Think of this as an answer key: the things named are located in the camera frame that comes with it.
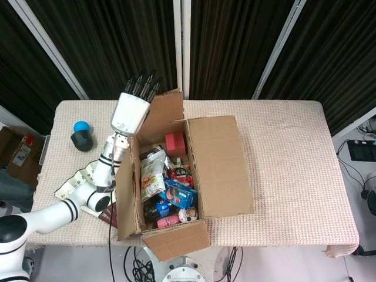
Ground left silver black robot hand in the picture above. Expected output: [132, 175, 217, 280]
[110, 69, 162, 136]

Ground black tablet screen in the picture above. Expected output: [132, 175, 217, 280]
[346, 140, 376, 162]

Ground red drink pouch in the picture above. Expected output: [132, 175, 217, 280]
[167, 157, 195, 189]

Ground pink waffle tablecloth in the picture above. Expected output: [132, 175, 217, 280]
[22, 99, 361, 259]

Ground calligraphy folding fan, red ribs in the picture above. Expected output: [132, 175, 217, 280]
[53, 163, 118, 229]

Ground black coiled cable bundle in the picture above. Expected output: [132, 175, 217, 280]
[123, 246, 156, 282]

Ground nut snack bag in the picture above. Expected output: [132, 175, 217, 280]
[139, 145, 168, 203]

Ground blue cookie box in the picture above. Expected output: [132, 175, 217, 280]
[157, 177, 199, 210]

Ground person in blue jeans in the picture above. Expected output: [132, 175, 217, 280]
[0, 170, 36, 213]

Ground black and blue speaker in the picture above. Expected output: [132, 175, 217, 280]
[70, 120, 95, 153]

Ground white partition frame post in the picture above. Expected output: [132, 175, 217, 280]
[173, 0, 192, 99]
[251, 0, 308, 100]
[331, 107, 376, 139]
[0, 105, 51, 137]
[8, 0, 89, 100]

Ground red small box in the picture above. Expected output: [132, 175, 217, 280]
[164, 132, 186, 156]

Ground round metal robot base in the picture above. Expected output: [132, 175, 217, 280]
[161, 254, 206, 282]

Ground pink white round cup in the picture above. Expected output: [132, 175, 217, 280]
[178, 206, 198, 223]

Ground black braided cable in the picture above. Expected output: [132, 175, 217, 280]
[227, 246, 239, 282]

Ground cardboard box on floor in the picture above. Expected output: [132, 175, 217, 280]
[0, 126, 45, 187]

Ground pink small bottle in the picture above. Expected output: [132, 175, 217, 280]
[157, 214, 180, 229]

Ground cardboard box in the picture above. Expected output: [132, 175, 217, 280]
[0, 126, 45, 187]
[114, 89, 256, 263]

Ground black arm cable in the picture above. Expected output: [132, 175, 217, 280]
[107, 133, 119, 282]

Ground dark pleated curtain panel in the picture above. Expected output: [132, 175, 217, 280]
[260, 0, 376, 136]
[25, 0, 180, 99]
[0, 0, 80, 136]
[189, 0, 296, 100]

